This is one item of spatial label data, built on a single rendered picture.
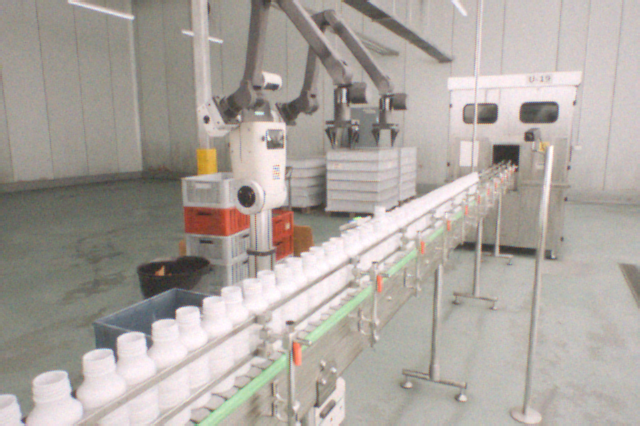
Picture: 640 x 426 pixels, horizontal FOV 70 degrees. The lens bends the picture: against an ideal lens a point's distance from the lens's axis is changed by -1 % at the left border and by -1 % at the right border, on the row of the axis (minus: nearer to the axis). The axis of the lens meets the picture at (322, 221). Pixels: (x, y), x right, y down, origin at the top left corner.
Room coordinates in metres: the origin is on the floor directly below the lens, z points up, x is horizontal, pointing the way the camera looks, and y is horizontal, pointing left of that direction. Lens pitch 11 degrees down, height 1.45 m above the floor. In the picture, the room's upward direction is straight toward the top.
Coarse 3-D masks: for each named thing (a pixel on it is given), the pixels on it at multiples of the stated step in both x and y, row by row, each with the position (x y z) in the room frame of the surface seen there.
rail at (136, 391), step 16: (384, 240) 1.48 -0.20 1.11; (304, 288) 0.99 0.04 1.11; (320, 304) 1.06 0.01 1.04; (256, 320) 0.82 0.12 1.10; (304, 320) 0.99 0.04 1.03; (224, 336) 0.74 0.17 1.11; (256, 352) 0.82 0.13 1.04; (176, 368) 0.64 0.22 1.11; (144, 384) 0.58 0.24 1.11; (208, 384) 0.70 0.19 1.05; (128, 400) 0.56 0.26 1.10; (192, 400) 0.66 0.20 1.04; (96, 416) 0.51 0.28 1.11
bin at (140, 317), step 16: (144, 304) 1.34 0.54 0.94; (160, 304) 1.40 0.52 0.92; (176, 304) 1.46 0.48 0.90; (192, 304) 1.43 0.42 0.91; (96, 320) 1.19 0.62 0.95; (112, 320) 1.24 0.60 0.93; (128, 320) 1.29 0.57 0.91; (144, 320) 1.34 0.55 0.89; (96, 336) 1.18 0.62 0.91; (112, 336) 1.15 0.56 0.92; (144, 336) 1.10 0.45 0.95
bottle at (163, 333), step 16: (160, 320) 0.68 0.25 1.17; (160, 336) 0.65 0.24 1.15; (176, 336) 0.66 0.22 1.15; (160, 352) 0.64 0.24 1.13; (176, 352) 0.65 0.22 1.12; (160, 368) 0.64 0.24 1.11; (160, 384) 0.64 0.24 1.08; (176, 384) 0.64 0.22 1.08; (160, 400) 0.64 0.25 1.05; (176, 400) 0.64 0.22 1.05; (160, 416) 0.64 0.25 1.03; (176, 416) 0.64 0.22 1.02
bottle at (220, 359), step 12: (204, 300) 0.77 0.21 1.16; (216, 300) 0.78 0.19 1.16; (204, 312) 0.76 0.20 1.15; (216, 312) 0.75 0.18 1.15; (204, 324) 0.75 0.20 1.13; (216, 324) 0.75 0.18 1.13; (228, 324) 0.76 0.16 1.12; (216, 336) 0.74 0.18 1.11; (216, 348) 0.74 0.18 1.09; (228, 348) 0.75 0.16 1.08; (216, 360) 0.74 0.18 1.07; (228, 360) 0.75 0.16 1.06; (216, 372) 0.74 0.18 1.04; (228, 384) 0.75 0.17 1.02
